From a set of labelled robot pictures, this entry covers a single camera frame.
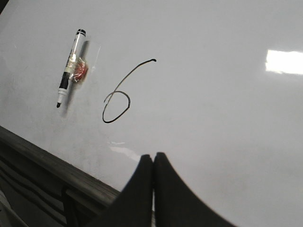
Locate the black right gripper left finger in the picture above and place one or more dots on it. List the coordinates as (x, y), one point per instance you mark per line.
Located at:
(133, 206)

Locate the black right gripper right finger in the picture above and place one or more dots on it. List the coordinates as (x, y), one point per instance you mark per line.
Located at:
(175, 204)

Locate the red round magnet with tape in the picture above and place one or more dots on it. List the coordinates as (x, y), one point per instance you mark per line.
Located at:
(80, 71)

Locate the black and white whiteboard marker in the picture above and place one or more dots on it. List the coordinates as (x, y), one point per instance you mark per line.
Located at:
(70, 67)

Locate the grey aluminium whiteboard tray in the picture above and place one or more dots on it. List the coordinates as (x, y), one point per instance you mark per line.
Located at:
(50, 174)

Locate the white whiteboard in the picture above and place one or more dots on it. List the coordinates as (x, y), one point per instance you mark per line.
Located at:
(217, 85)

